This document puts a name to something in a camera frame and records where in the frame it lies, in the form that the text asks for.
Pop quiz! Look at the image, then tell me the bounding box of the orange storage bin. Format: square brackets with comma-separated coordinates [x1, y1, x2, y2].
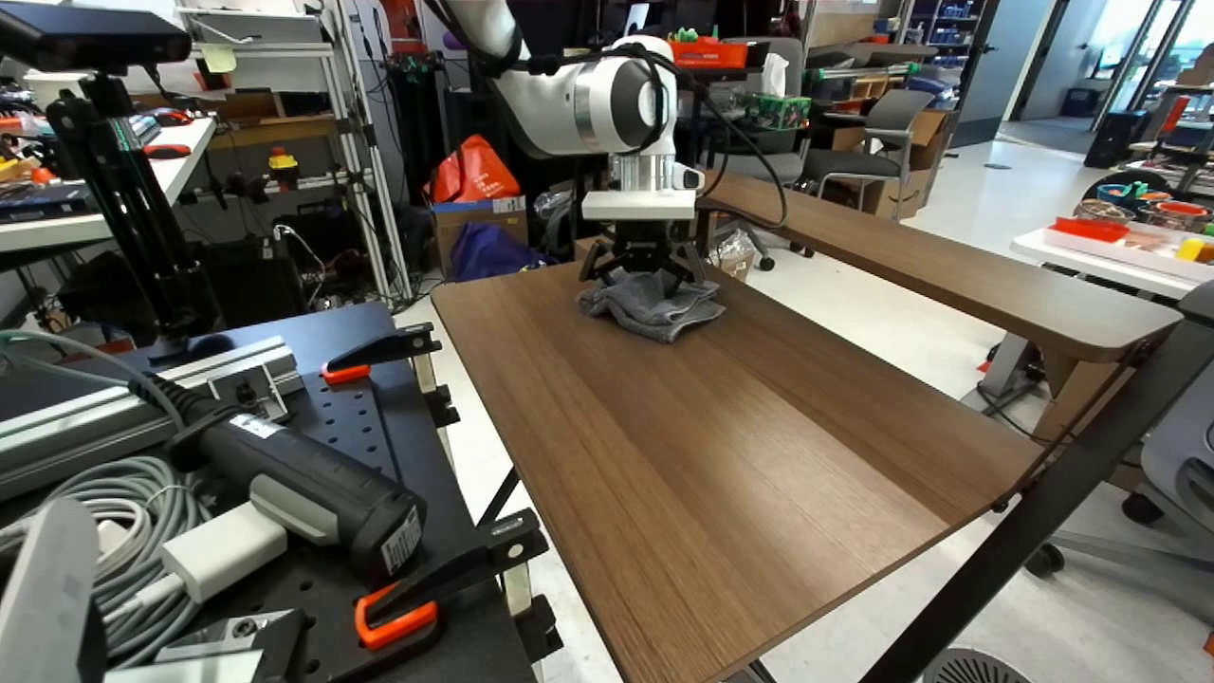
[668, 34, 756, 76]

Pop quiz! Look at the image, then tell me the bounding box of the black camera tripod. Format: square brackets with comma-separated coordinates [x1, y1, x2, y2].
[43, 68, 226, 348]

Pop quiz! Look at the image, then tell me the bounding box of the red plastic tray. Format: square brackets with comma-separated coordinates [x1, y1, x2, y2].
[1048, 211, 1136, 246]

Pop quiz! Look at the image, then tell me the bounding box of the white metal shelving rack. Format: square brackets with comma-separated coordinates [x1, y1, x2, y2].
[172, 0, 416, 310]

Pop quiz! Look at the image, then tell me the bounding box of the grey chair by boxes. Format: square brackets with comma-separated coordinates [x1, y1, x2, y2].
[804, 82, 942, 215]

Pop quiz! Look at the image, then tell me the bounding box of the grey coiled cable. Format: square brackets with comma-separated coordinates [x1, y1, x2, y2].
[0, 450, 218, 669]

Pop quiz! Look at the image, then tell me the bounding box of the white workbench with tools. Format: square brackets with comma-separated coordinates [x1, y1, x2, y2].
[0, 111, 219, 257]

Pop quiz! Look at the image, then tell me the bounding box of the black shelf support leg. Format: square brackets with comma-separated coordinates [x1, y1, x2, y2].
[861, 310, 1214, 683]

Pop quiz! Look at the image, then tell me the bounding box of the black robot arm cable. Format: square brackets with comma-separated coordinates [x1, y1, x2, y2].
[627, 44, 796, 196]

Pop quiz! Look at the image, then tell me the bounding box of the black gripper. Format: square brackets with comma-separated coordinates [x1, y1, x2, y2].
[583, 219, 701, 291]

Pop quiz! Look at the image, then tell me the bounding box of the white power adapter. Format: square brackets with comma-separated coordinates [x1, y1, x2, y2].
[158, 498, 293, 607]

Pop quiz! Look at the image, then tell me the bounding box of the aluminium rail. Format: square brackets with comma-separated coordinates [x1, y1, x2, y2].
[0, 330, 306, 504]

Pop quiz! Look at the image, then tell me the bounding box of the black clamp with orange handle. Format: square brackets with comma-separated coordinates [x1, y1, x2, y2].
[319, 319, 447, 389]
[350, 504, 555, 657]

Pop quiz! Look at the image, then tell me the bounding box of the grey towel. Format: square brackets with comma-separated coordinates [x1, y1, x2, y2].
[575, 264, 729, 348]

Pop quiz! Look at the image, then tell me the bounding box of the grey plastic cover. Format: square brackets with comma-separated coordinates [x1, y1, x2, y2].
[0, 494, 108, 683]

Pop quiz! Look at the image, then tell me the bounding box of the tall cardboard box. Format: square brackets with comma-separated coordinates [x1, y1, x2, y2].
[882, 105, 959, 219]

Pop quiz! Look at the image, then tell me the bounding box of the black trash can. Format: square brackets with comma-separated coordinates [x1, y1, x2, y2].
[1080, 105, 1143, 169]

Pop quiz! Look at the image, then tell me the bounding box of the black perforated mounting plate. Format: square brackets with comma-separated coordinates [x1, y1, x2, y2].
[114, 301, 569, 683]

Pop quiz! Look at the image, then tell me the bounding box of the black stereo camera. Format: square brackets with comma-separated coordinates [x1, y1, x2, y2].
[0, 0, 196, 76]

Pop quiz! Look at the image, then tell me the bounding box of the grey office chair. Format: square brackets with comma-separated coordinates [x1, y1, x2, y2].
[1119, 279, 1214, 565]

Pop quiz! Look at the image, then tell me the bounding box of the orange bag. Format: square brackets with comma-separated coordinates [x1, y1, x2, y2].
[424, 133, 527, 207]

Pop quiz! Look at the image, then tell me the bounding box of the blue bag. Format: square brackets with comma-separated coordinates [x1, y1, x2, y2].
[443, 219, 550, 283]

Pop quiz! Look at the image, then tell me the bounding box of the black handheld device with label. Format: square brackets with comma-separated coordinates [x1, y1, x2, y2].
[191, 405, 433, 589]

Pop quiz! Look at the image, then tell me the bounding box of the white table with colourful parts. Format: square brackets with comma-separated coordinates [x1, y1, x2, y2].
[1009, 207, 1214, 305]

